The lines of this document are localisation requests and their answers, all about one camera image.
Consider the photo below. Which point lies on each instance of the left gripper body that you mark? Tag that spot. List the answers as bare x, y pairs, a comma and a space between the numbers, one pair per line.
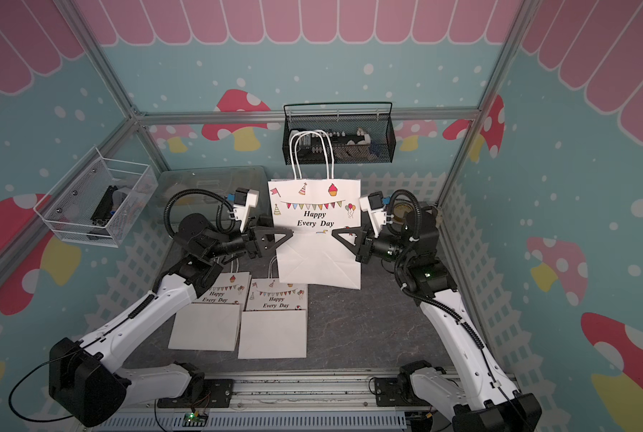
249, 240

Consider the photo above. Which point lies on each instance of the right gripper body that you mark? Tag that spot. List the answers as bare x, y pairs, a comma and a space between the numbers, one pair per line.
367, 246

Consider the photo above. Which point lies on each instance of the paper bag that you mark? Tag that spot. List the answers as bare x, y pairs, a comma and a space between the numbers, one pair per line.
274, 323
312, 208
212, 321

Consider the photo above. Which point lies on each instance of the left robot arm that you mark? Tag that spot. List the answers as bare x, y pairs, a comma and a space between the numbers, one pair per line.
87, 377

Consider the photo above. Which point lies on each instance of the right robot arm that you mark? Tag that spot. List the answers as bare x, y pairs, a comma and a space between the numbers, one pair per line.
405, 234

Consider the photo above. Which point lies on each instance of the clear plastic storage box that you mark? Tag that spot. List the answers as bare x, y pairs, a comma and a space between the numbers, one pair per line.
219, 180

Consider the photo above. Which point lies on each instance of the roll of brown tape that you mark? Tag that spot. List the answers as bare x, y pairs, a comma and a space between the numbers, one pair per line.
401, 210

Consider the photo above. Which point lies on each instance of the black white device in basket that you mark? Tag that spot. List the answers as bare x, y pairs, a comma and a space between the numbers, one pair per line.
312, 144

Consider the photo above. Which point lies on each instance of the black item in white basket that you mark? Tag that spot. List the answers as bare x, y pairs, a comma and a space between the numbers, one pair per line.
104, 211

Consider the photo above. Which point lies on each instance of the green circuit board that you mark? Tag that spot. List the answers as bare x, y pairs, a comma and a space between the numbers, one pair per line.
195, 420

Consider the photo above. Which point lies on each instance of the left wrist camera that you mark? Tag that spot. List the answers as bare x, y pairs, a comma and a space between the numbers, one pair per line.
243, 202

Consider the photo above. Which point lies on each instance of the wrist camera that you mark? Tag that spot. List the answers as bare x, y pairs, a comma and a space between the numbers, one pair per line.
374, 205
243, 202

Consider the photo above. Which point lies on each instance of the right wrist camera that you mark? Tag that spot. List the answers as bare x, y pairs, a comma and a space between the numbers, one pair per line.
374, 205

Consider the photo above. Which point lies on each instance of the black wire mesh basket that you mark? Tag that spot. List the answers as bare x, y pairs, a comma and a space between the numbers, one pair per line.
360, 132

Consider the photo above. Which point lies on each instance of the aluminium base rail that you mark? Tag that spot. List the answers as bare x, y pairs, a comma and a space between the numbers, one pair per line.
344, 400

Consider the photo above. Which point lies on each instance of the white wire mesh basket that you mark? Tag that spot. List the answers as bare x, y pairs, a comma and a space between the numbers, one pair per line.
98, 201

